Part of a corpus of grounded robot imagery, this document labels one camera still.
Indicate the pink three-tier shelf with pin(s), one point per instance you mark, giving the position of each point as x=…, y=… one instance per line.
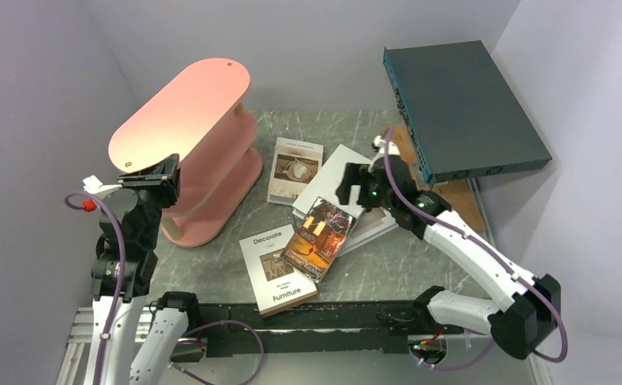
x=200, y=116

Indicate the white Insoia travel book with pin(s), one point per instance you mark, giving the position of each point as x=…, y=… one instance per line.
x=326, y=182

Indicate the beige cup cover book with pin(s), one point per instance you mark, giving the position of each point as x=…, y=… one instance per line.
x=295, y=164

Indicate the dark orange Edward Tulane novel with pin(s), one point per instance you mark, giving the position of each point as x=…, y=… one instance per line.
x=318, y=239

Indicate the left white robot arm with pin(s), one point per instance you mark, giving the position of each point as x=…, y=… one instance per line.
x=120, y=286

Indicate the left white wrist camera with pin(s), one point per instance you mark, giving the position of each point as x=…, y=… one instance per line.
x=94, y=186

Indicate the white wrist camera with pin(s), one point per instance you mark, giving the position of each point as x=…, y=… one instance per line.
x=384, y=147
x=94, y=186

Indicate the white fashion cover magazine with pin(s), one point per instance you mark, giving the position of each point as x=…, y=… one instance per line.
x=369, y=226

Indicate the brown wooden board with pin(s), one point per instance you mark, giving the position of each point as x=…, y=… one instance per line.
x=456, y=192

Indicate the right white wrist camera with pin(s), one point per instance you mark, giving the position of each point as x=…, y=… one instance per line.
x=384, y=147

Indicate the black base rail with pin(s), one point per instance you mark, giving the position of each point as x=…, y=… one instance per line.
x=392, y=327

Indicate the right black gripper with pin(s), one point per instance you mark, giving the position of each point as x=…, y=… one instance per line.
x=354, y=175

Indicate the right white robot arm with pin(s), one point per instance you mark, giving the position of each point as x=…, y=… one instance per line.
x=522, y=313

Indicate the dark teal flat box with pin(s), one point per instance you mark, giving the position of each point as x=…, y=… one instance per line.
x=461, y=115

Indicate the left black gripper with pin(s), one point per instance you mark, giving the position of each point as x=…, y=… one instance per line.
x=162, y=177

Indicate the white Decorate Furniture book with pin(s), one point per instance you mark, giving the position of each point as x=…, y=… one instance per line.
x=277, y=285

